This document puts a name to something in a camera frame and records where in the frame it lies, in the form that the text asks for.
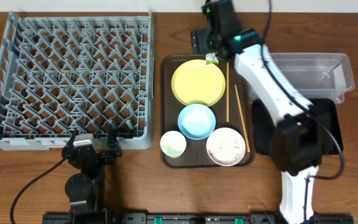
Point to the left wooden chopstick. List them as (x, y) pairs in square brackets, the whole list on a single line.
[(227, 92)]

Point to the brown serving tray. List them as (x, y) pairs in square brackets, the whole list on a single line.
[(195, 155)]

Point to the grey dish rack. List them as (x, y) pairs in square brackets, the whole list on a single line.
[(87, 74)]

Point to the right wooden chopstick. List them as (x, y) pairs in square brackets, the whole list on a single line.
[(246, 139)]

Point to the green wrapper packet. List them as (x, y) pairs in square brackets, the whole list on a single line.
[(211, 58)]

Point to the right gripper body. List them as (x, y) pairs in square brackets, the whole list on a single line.
[(205, 42)]

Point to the white bowl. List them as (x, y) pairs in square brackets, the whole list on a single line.
[(226, 147)]

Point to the clear plastic bin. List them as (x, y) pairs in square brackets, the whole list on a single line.
[(317, 75)]

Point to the black waste tray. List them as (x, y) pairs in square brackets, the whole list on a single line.
[(263, 125)]

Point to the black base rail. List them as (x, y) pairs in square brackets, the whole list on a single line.
[(141, 218)]

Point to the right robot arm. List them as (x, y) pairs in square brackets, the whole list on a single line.
[(297, 144)]

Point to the white cup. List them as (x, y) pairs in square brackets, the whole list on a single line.
[(173, 144)]

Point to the yellow plate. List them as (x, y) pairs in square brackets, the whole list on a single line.
[(195, 82)]

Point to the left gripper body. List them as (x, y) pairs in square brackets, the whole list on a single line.
[(103, 154)]

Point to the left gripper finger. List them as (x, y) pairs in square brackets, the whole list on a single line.
[(112, 142), (69, 144)]

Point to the wooden chopstick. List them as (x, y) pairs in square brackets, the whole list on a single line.
[(227, 92), (246, 139)]

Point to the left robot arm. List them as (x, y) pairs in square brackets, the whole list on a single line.
[(85, 189)]

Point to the light blue bowl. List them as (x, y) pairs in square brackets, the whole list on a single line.
[(196, 121)]

